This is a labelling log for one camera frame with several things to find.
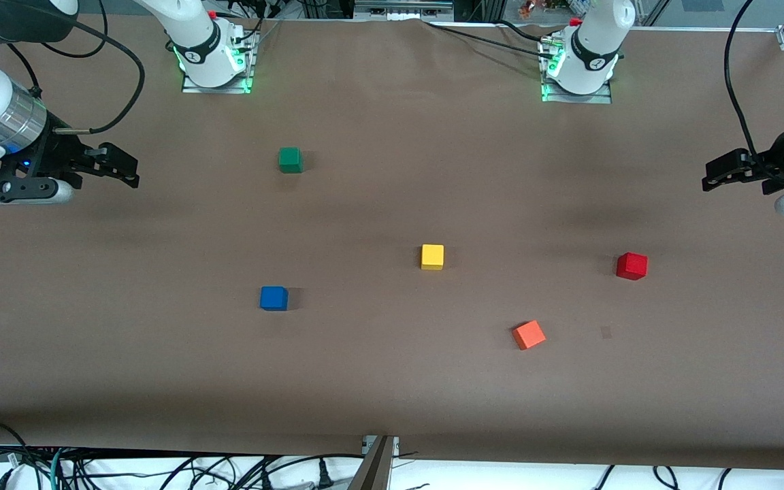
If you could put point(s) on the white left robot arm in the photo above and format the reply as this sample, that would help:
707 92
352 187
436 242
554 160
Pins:
593 41

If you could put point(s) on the yellow wooden cube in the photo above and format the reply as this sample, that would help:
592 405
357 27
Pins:
432 256

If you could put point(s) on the red wooden cube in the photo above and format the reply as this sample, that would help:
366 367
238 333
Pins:
631 265

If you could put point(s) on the blue wooden cube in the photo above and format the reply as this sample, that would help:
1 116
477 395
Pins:
273 298

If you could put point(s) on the metal base plate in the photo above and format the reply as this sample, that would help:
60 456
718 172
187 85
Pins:
572 97
218 87

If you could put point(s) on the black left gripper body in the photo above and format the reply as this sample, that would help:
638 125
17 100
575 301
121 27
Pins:
778 155

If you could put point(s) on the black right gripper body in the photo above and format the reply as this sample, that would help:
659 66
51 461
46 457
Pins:
58 156

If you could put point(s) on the orange wooden cube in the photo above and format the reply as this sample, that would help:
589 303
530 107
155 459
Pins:
529 335

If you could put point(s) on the green wooden cube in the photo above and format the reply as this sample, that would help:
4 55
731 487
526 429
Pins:
290 160

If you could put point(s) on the grey box behind table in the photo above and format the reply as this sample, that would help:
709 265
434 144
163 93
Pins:
403 7

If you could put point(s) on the metal table edge bracket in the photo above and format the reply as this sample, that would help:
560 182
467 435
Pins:
373 466

